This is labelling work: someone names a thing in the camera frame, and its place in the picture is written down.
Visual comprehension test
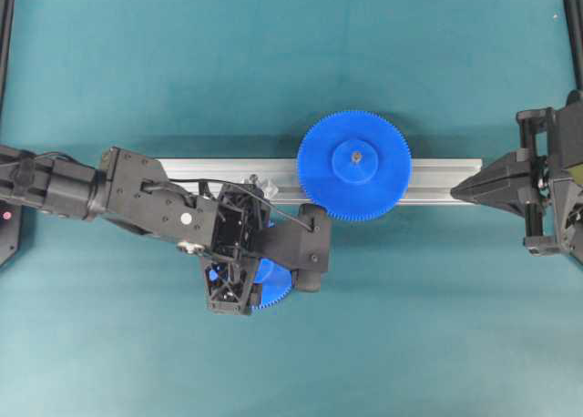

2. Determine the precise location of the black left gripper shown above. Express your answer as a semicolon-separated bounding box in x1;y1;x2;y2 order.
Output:
198;182;270;316

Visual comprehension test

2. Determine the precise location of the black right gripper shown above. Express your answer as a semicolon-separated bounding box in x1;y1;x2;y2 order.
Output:
450;107;575;256

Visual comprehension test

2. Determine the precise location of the small blue gear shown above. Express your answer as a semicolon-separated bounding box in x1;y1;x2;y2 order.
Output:
228;259;292;312

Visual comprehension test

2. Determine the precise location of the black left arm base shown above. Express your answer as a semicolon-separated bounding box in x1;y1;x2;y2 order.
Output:
0;201;22;266

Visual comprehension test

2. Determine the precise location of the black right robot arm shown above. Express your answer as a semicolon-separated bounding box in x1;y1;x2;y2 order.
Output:
450;90;582;263

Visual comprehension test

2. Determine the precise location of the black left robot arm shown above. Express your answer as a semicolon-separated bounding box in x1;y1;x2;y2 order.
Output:
1;147;270;315

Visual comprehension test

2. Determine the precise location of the large blue gear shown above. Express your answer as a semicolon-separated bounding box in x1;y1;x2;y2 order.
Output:
296;110;412;221

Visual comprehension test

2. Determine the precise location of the aluminium extrusion rail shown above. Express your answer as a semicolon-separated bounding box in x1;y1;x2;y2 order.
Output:
159;158;482;205

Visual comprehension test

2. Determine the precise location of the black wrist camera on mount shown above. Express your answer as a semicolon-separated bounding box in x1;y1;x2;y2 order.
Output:
254;203;332;292

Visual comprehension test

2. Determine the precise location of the black camera cable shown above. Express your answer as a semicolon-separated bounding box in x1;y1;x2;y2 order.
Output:
143;178;317;232

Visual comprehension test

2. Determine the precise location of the upper white shaft bracket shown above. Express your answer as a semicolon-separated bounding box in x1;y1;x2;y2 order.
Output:
260;178;279;200

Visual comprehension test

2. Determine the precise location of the black right frame post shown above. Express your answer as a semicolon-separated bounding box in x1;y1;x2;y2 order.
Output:
563;0;582;90

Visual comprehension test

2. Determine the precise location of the black frame post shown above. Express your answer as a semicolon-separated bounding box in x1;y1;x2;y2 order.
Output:
0;0;15;102
563;0;582;90

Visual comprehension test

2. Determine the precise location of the black left frame post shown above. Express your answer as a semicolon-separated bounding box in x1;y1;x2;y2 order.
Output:
0;0;15;102

